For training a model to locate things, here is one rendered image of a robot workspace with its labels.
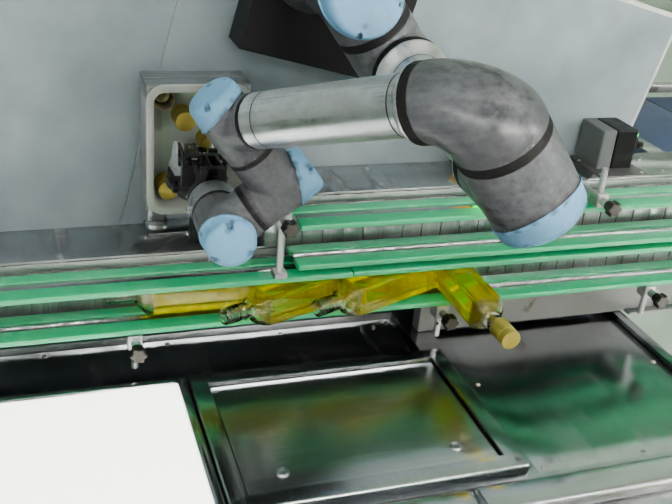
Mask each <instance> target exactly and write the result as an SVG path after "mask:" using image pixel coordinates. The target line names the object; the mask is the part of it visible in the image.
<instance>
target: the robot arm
mask: <svg viewBox="0 0 672 504"><path fill-rule="evenodd" d="M284 1H285V2H286V3H287V4H288V5H290V6H291V7H293V8H294V9H296V10H298V11H301V12H304V13H308V14H319V15H320V17H321V18H322V19H323V21H324V22H325V24H326V25H327V27H328V28H329V30H330V32H331V33H332V35H333V36H334V38H335V40H336V41H337V43H338V44H339V46H340V48H341V49H342V51H343V52H344V54H345V55H346V57H347V59H348V60H349V62H350V63H351V65H352V67H353V68H354V70H355V71H356V73H357V75H358V76H359V78H354V79H346V80H339V81H332V82H324V83H317V84H310V85H302V86H295V87H287V88H280V89H273V90H265V91H258V92H252V93H243V91H242V88H241V87H240V86H238V85H237V84H236V82H235V81H234V80H233V79H231V78H229V77H221V78H217V79H215V80H213V81H211V82H209V83H207V84H206V85H205V86H203V87H202V88H201V89H200V90H199V91H198V92H197V93H196V94H195V96H194V97H193V98H192V100H191V102H190V106H189V112H190V114H191V116H192V118H193V119H194V120H195V122H196V123H197V125H198V126H199V127H200V129H201V133H202V134H205V135H206V136H207V138H208V139H209V140H210V147H209V148H208V152H206V150H207V148H206V147H197V146H196V144H195V143H185V144H184V151H183V148H182V146H181V144H180V142H178V143H177V141H174V143H173V149H172V157H171V158H170V160H169V163H168V172H167V175H166V185H167V187H168V188H169V189H171V190H172V193H177V194H178V197H180V198H182V199H183V200H187V204H188V206H187V207H186V212H187V213H190V219H189V225H188V234H189V241H190V243H200V244H201V246H202V247H203V249H204V250H205V251H206V253H207V255H208V257H209V259H211V260H212V261H213V262H214V263H216V264H218V265H221V266H225V267H234V266H238V265H241V264H243V263H245V262H246V261H248V260H249V259H250V258H251V257H252V255H253V253H254V252H255V250H256V247H257V238H258V237H259V236H260V235H262V234H263V233H265V232H266V230H268V229H269V228H270V227H272V226H273V225H275V224H276V223H277V222H279V221H280V220H282V219H283V218H284V217H286V216H287V215H289V214H290V213H291V212H293V211H294V210H296V209H297V208H298V207H300V206H301V207H302V206H303V205H304V204H305V203H306V202H307V201H309V200H310V199H311V198H312V197H314V196H315V195H316V194H317V193H318V192H319V191H320V190H321V189H322V187H323V180H322V178H321V177H320V175H319V174H318V173H317V171H316V170H315V168H314V167H313V166H312V164H311V163H310V161H309V160H308V159H307V157H306V156H305V154H304V153H303V152H302V150H301V149H300V148H299V147H298V146H312V145H325V144H338V143H352V142H365V141H378V140H392V139H405V138H406V139H407V140H408V141H409V142H411V143H412V144H414V145H417V146H437V147H439V148H440V149H441V150H442V151H443V152H444V154H445V155H446V156H447V157H448V158H449V159H450V160H451V161H452V172H453V176H454V178H455V181H456V182H457V184H458V185H459V186H460V188H461V189H462V190H463V191H464V192H465V193H466V194H467V195H468V196H469V198H470V199H471V200H472V201H473V202H474V203H475V204H476V205H477V206H478V207H479V208H480V210H481V211H482V212H483V214H484V215H485V216H486V218H487V219H488V221H489V223H490V224H491V228H492V231H493V233H494V234H495V235H497V236H498V237H499V239H500V240H501V241H502V242H503V243H504V244H506V245H508V246H510V247H514V248H529V247H532V246H535V247H537V246H540V245H543V244H546V243H548V242H551V241H553V240H555V239H557V238H558V237H560V236H561V235H563V234H564V233H566V232H567V231H568V230H569V229H570V228H572V227H573V226H574V225H575V224H576V222H577V221H578V220H579V219H580V217H581V216H582V214H583V210H584V208H585V207H586V203H587V194H586V190H585V188H584V186H583V178H582V176H581V175H580V174H578V173H577V171H576V168H575V166H574V164H573V162H572V160H571V158H570V156H569V154H568V152H567V150H566V148H565V146H564V144H563V142H562V140H561V137H560V135H559V133H558V131H557V129H556V127H555V125H554V123H553V121H552V118H551V117H550V115H549V112H548V109H547V107H546V105H545V103H544V101H543V100H542V98H541V97H540V96H539V94H538V93H537V92H536V91H535V90H534V89H533V88H532V87H531V86H530V85H529V84H527V83H526V82H525V81H523V80H522V79H520V78H519V77H517V76H515V75H513V74H512V73H509V72H507V71H504V70H502V69H500V68H497V67H494V66H490V65H487V64H484V63H480V62H475V61H470V60H464V59H453V58H446V56H445V54H444V53H443V51H442V50H441V49H440V48H439V47H438V46H437V45H436V44H434V43H433V42H432V41H431V40H429V39H428V38H427V37H426V36H425V35H424V34H423V32H422V31H421V29H420V27H419V25H418V24H417V22H416V20H415V18H414V16H413V15H412V13H411V11H410V9H409V7H408V6H407V4H406V2H405V0H284ZM213 145H214V147H215V148H213ZM285 147H292V148H290V149H287V150H285V149H284V148H285ZM218 152H219V153H218ZM223 158H224V159H223ZM220 160H221V161H222V163H221V161H220ZM227 163H228V165H229V166H230V167H231V168H232V170H233V171H234V172H235V174H236V175H237V176H238V177H239V179H240V180H241V181H242V182H243V183H241V184H240V185H239V186H237V187H236V188H235V189H233V188H232V187H231V186H230V185H229V184H228V183H227V180H228V177H227Z"/></svg>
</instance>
